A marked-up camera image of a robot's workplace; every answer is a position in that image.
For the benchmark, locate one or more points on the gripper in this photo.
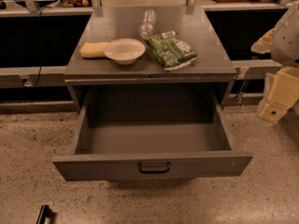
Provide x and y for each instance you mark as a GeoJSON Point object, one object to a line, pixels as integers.
{"type": "Point", "coordinates": [287, 44]}

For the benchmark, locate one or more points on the grey top drawer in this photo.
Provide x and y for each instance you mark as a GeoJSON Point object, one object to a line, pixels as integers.
{"type": "Point", "coordinates": [151, 134]}

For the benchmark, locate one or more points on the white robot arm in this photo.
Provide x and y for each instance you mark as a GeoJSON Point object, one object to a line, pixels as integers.
{"type": "Point", "coordinates": [282, 41]}

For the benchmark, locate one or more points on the hanging metal hook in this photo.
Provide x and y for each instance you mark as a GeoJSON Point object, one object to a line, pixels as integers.
{"type": "Point", "coordinates": [241, 77]}

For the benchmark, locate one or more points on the grey metal cabinet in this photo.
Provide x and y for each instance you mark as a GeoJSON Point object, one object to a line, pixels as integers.
{"type": "Point", "coordinates": [212, 64]}

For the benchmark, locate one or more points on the green chip bag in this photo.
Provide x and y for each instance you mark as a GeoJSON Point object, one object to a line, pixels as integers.
{"type": "Point", "coordinates": [170, 52]}

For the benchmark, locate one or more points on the clear plastic water bottle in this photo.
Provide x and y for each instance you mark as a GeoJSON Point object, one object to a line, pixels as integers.
{"type": "Point", "coordinates": [148, 23]}

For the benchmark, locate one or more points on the white bowl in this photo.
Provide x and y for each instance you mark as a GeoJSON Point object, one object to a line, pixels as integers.
{"type": "Point", "coordinates": [124, 51]}

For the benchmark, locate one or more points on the yellow sponge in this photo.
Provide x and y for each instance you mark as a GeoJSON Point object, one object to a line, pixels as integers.
{"type": "Point", "coordinates": [93, 50]}

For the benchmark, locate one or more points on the black object on floor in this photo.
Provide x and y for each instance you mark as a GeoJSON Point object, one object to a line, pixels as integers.
{"type": "Point", "coordinates": [44, 213]}

